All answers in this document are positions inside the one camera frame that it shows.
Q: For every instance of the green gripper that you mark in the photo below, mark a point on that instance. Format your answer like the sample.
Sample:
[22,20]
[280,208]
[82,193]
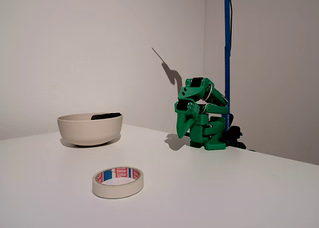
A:
[184,120]

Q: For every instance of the beige masking tape roll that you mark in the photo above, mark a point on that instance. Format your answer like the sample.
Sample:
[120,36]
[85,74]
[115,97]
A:
[112,192]

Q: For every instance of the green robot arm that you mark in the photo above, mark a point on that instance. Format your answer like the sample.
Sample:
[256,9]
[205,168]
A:
[199,133]

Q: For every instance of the black pole clamp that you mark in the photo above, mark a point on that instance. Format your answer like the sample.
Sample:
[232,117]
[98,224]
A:
[235,134]

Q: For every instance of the blue pole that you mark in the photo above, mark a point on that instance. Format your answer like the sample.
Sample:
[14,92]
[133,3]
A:
[227,63]

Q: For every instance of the black cloth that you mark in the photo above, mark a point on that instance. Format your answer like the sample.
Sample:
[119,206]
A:
[104,116]

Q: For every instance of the beige bowl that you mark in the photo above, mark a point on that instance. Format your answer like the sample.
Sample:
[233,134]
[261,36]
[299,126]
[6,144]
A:
[87,133]

